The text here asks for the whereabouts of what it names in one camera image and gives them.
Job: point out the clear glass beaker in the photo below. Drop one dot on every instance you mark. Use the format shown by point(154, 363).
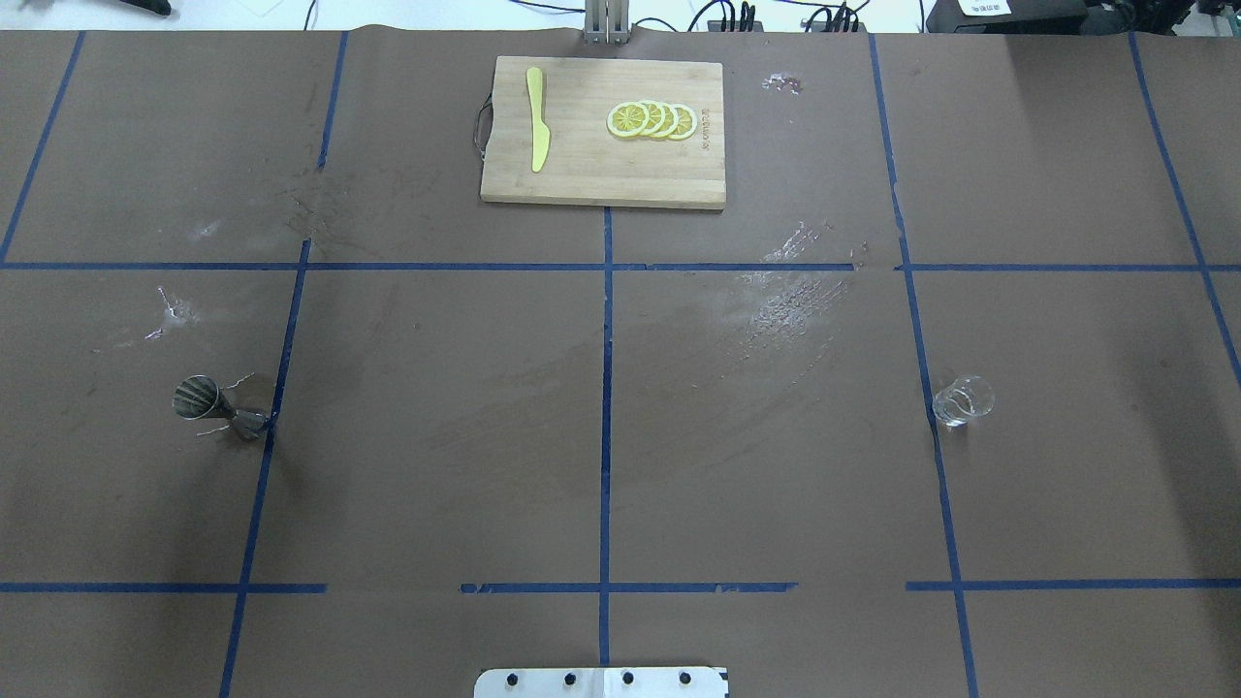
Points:
point(965, 400)

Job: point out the steel jigger measuring cup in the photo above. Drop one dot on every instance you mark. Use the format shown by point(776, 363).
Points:
point(200, 398)

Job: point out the bamboo cutting board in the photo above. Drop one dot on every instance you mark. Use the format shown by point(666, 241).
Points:
point(586, 164)

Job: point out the yellow plastic knife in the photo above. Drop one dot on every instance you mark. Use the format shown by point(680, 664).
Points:
point(540, 131)

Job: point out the front lemon slice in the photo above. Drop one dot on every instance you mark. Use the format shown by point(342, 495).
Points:
point(628, 120)

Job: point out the lemon slice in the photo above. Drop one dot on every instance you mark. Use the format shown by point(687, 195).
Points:
point(628, 120)
point(687, 123)
point(671, 120)
point(657, 117)

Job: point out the aluminium frame post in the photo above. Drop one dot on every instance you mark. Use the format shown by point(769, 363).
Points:
point(607, 22)

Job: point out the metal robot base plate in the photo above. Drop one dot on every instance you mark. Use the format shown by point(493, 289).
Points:
point(640, 681)

